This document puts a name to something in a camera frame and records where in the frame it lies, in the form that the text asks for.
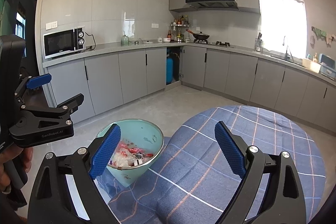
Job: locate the pink transparent wrapper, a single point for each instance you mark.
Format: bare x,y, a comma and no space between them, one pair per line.
140,153

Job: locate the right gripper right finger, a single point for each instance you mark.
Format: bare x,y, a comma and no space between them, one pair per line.
283,200

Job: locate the blue bread box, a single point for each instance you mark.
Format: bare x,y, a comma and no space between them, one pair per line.
327,66

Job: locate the white red plastic bag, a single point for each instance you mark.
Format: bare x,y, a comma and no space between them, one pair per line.
122,157

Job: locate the blue plaid tablecloth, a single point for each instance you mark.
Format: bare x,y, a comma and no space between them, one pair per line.
191,182

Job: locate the black wok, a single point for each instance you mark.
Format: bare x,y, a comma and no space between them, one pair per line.
198,36

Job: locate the spice rack with bottles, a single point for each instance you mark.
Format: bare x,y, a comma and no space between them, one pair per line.
178,28

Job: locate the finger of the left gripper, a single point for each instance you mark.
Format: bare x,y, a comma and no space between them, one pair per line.
68,107
38,81

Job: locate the gas stove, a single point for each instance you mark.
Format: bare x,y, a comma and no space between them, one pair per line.
217,43

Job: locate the utensil holder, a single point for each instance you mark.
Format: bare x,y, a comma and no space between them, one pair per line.
259,43

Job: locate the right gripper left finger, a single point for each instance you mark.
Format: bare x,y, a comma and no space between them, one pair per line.
51,201

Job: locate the blue water filter tank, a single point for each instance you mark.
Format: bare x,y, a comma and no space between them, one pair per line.
169,70

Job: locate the white microwave oven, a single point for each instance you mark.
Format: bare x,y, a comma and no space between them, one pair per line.
64,42

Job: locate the grey lower cabinets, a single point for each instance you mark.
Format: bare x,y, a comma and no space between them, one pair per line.
112,76

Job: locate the green kettle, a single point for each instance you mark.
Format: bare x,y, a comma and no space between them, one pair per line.
125,40

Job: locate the person's left hand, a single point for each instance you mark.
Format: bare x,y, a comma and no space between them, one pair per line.
15,163

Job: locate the black range hood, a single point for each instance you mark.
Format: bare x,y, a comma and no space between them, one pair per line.
213,4

